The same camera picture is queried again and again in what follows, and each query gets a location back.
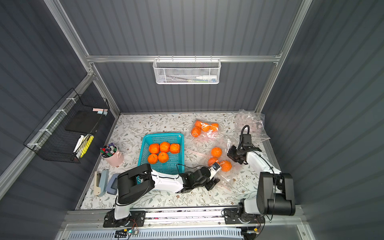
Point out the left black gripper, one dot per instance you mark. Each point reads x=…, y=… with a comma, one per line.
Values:
x=208, y=177

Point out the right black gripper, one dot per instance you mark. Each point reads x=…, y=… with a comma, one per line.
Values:
x=236, y=154

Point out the clear zip-top bag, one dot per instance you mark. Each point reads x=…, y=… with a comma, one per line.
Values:
x=208, y=134
x=256, y=121
x=200, y=151

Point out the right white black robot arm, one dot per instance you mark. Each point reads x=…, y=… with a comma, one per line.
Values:
x=275, y=191

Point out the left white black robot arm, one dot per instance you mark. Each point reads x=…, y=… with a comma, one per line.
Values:
x=137, y=182

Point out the small bag right orange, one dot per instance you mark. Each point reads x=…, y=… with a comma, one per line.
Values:
x=214, y=127

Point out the small bag orange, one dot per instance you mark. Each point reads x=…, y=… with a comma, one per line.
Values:
x=196, y=132
x=214, y=127
x=205, y=127

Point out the small bag middle orange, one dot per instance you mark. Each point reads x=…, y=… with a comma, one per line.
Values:
x=205, y=127

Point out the small bag left orange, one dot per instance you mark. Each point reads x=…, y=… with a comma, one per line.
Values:
x=196, y=132

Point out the teal plastic basket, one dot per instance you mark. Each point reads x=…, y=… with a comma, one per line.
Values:
x=175, y=164

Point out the green led circuit board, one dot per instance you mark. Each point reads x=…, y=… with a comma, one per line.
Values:
x=125, y=234

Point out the pink pen cup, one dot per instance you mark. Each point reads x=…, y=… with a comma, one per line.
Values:
x=112, y=155

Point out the yellow marker in basket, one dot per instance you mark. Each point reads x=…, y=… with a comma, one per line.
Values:
x=84, y=145

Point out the pink sticky notes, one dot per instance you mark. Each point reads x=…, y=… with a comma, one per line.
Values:
x=100, y=111

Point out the white marker in basket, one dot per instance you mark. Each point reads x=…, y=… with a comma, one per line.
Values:
x=79, y=142

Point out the black notebook in basket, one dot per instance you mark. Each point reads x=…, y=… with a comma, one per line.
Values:
x=85, y=122

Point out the aluminium linear rail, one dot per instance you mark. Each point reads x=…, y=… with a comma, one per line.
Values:
x=161, y=218

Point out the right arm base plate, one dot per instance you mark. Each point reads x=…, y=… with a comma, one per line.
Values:
x=234, y=216

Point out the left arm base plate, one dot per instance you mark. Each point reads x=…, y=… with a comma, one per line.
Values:
x=134, y=219

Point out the white wire mesh basket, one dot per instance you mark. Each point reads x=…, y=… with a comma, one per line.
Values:
x=187, y=72

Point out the black wire wall basket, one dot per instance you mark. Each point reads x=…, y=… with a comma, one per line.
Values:
x=68, y=134

